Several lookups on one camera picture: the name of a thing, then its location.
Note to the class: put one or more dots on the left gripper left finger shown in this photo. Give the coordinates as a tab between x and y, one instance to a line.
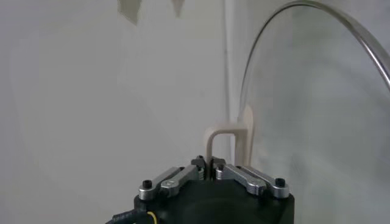
176	181

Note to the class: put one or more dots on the round glass pot lid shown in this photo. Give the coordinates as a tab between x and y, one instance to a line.
242	143

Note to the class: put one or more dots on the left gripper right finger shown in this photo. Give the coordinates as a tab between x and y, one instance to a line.
250	181

